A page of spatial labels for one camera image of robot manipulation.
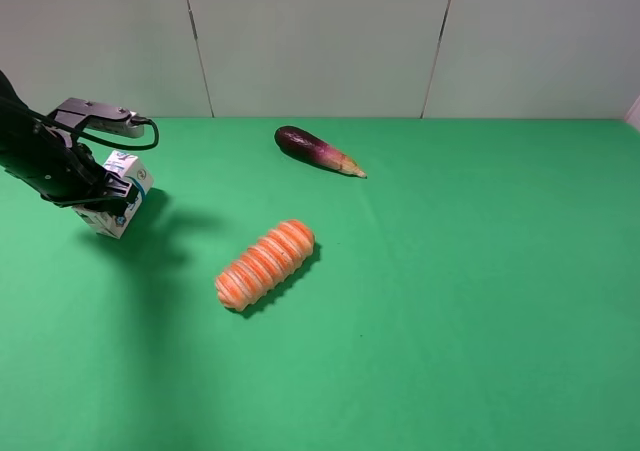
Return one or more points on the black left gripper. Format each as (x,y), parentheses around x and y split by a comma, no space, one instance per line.
(52,164)

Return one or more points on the white blue milk carton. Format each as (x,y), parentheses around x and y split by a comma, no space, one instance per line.
(127,186)

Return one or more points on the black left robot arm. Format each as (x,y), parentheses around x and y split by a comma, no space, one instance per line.
(11,104)

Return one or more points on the orange striped bread roll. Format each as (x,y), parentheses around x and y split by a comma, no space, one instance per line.
(265,265)

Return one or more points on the purple eggplant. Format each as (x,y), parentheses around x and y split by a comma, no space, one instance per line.
(304,146)

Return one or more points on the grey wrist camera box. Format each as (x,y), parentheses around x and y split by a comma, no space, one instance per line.
(81,114)

